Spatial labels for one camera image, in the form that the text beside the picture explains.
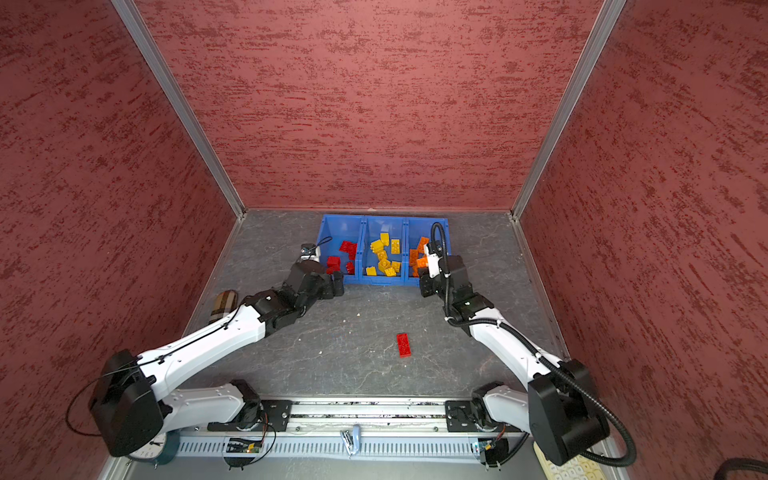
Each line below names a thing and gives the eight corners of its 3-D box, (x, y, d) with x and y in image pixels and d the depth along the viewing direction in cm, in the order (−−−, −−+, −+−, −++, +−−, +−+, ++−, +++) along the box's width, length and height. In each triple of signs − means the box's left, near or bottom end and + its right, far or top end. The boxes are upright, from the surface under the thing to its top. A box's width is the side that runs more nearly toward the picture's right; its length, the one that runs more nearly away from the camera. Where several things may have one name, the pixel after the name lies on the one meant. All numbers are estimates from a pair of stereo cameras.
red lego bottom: (399, 359, 86) (399, 356, 84) (395, 336, 90) (395, 333, 89) (412, 357, 86) (412, 354, 85) (407, 334, 91) (408, 331, 89)
